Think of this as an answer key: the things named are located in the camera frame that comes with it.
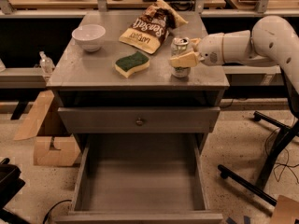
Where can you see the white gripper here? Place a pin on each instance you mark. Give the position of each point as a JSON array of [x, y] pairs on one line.
[[210, 51]]

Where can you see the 7up soda can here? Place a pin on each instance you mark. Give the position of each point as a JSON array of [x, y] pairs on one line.
[[178, 46]]

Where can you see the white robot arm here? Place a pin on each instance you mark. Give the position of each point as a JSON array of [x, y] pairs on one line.
[[272, 41]]

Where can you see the grey drawer cabinet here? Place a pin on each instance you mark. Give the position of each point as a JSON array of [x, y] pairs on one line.
[[105, 92]]

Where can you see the closed drawer with knob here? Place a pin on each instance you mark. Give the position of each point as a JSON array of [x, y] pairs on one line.
[[139, 119]]

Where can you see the open grey middle drawer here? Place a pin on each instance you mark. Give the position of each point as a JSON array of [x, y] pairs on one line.
[[140, 178]]

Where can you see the brown chip bag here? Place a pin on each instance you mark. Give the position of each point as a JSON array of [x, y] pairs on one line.
[[151, 28]]

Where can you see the green yellow sponge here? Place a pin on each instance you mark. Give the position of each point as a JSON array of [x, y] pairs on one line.
[[132, 64]]

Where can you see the white ceramic bowl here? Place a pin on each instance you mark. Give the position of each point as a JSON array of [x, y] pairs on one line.
[[89, 37]]

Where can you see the clear sanitizer bottle left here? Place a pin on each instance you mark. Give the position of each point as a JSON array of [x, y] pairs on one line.
[[46, 63]]

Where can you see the cardboard box on floor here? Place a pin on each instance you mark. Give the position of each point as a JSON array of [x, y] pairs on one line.
[[53, 144]]

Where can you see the cardboard piece bottom right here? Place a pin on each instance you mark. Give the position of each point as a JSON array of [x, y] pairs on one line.
[[286, 211]]

